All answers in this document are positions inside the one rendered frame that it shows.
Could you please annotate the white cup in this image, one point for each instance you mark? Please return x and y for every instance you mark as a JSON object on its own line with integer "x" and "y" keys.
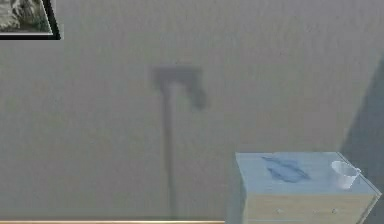
{"x": 345, "y": 174}

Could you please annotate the pale wooden chest of drawers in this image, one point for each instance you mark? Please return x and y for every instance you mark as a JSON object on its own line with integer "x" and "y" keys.
{"x": 306, "y": 203}

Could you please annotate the black framed wall picture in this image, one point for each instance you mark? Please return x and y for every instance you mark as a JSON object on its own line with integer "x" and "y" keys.
{"x": 23, "y": 16}

